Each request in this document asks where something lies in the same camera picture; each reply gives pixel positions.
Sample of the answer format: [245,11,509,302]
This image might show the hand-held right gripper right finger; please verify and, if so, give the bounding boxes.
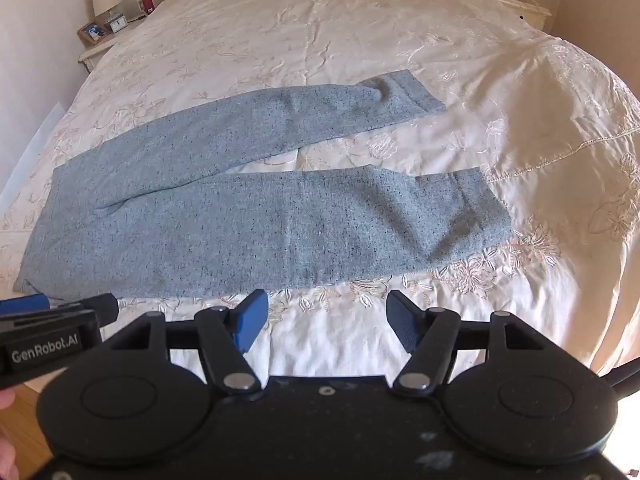
[387,290,549,400]

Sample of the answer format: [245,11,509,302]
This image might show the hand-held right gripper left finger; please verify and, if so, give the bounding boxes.
[106,289,271,395]

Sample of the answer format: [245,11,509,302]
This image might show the grey speckled pants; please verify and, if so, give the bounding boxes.
[12,69,514,297]

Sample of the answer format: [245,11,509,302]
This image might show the black cable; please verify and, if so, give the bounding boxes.
[596,356,640,401]

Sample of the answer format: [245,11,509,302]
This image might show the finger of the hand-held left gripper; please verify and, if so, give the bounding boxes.
[0,294,51,317]
[59,293,120,330]

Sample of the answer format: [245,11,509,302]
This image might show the person's left hand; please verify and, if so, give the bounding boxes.
[0,389,18,469]

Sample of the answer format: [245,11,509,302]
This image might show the cream nightstand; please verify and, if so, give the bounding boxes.
[76,10,153,75]
[499,0,554,32]

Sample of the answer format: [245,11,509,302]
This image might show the wooden photo frame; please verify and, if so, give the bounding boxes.
[77,20,114,44]

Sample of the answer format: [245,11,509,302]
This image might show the cream embroidered bedspread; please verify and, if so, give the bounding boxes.
[0,0,640,386]

